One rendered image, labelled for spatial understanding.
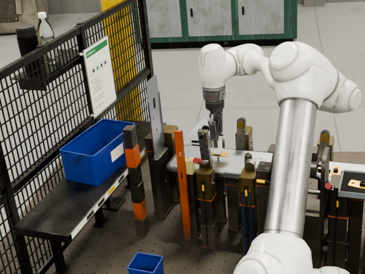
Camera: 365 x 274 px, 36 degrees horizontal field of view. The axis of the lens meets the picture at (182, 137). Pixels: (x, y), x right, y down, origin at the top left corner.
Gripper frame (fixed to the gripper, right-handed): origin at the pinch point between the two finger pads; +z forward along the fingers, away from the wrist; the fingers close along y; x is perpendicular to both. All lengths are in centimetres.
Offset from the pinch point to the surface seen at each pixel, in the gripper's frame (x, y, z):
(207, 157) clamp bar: -1.0, -15.7, -2.6
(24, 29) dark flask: 63, -25, -54
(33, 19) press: 430, 491, 85
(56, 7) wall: 458, 598, 94
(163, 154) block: 24.9, 1.1, 7.2
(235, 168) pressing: -8.6, -5.3, 7.0
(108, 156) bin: 36.1, -24.6, -4.3
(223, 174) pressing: -5.2, -10.5, 6.9
